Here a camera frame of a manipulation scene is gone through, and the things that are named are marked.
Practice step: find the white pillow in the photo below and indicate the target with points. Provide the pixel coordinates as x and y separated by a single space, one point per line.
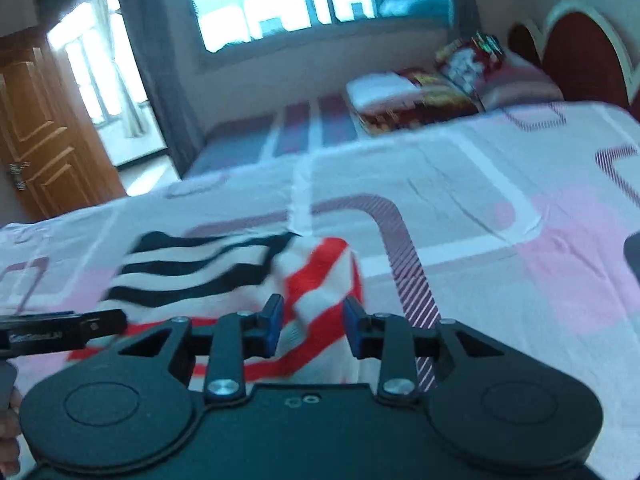
382 91

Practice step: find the dark grey object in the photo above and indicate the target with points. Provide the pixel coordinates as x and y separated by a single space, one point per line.
633 255

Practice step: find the red white headboard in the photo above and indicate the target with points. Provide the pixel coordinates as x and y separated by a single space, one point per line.
580 55

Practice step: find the person's left hand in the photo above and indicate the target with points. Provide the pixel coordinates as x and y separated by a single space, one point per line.
9 435

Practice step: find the dark striped mattress cover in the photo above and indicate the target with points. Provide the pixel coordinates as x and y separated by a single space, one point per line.
280 130

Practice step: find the white red black striped sweater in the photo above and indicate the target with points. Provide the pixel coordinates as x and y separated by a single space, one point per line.
210 260

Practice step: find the grey curtain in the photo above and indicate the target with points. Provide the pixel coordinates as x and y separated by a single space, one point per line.
160 60

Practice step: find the colourful printed pillow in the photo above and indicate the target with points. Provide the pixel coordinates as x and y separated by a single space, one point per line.
470 62

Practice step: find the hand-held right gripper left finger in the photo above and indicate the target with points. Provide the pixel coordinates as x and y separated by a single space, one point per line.
272 327

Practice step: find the large bedroom window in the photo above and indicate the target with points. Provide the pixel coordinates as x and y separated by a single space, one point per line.
280 2

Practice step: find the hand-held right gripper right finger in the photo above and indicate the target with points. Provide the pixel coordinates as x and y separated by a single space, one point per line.
352 330

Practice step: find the pale pink pillow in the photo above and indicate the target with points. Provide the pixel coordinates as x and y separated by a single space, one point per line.
520 87

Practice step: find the pink white printed bed sheet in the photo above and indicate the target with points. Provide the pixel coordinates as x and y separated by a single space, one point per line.
475 210

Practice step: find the brown wooden door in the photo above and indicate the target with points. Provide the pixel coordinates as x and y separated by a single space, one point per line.
50 135

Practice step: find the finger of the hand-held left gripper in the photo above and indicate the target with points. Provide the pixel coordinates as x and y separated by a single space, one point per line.
102 322

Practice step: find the balcony window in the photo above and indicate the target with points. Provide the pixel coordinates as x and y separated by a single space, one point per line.
95 75

